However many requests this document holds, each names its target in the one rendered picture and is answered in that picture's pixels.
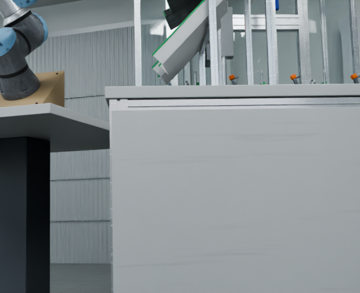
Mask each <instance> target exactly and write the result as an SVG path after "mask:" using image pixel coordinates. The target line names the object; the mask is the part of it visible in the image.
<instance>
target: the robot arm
mask: <svg viewBox="0 0 360 293"><path fill-rule="evenodd" d="M36 2H37V0H0V14H1V16H2V17H3V19H4V22H3V26H4V28H0V93H1V95H2V98H3V99H5V100H7V101H15V100H19V99H23V98H26V97H28V96H30V95H32V94H33V93H35V92H36V91H37V90H38V89H39V88H40V85H41V84H40V82H39V79H38V77H37V76H36V75H35V74H34V73H33V72H32V70H31V69H30V68H29V66H28V64H27V61H26V59H25V57H26V56H27V55H29V54H30V53H32V51H34V50H35V49H36V48H38V47H40V46H41V45H42V44H43V42H45V41H46V39H47V37H48V26H47V25H46V22H45V20H44V19H43V18H42V17H41V16H39V15H38V14H36V13H31V10H29V9H27V8H26V7H28V6H30V5H32V4H34V3H36Z"/></svg>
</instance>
